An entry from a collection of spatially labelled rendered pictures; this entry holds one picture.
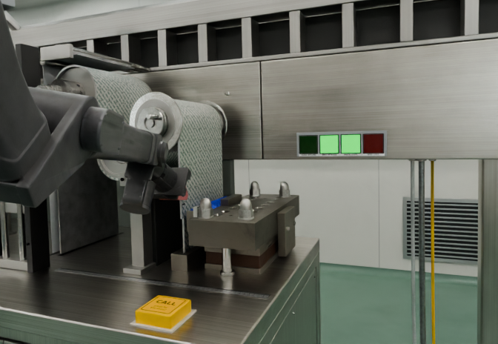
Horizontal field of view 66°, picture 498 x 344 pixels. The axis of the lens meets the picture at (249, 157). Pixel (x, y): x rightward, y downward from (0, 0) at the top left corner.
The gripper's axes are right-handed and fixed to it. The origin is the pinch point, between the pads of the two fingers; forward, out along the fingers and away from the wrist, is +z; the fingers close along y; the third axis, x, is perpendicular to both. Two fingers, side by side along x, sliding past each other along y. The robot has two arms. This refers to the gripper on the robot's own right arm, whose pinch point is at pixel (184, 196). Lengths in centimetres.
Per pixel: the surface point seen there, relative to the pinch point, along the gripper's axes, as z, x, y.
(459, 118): 18, 31, 63
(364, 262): 277, 51, 23
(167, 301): -12.7, -24.8, 9.7
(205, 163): 6.1, 11.8, 0.3
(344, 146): 20.6, 24.5, 34.5
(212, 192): 13.3, 6.5, 0.3
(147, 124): -12.4, 12.7, -6.8
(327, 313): 208, -1, 5
